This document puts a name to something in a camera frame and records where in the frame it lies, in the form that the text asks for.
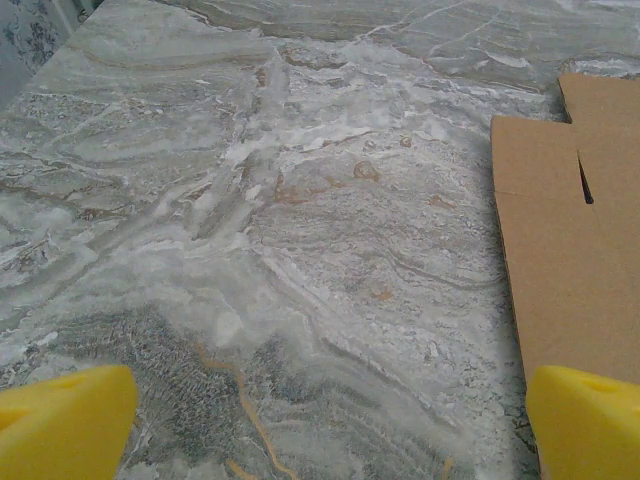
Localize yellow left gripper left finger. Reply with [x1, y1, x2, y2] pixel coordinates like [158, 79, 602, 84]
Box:
[0, 364, 139, 480]

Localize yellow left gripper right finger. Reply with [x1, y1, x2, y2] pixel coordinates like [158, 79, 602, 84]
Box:
[528, 364, 640, 480]

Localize brown cardboard box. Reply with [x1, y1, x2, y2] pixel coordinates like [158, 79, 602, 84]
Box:
[490, 73, 640, 387]

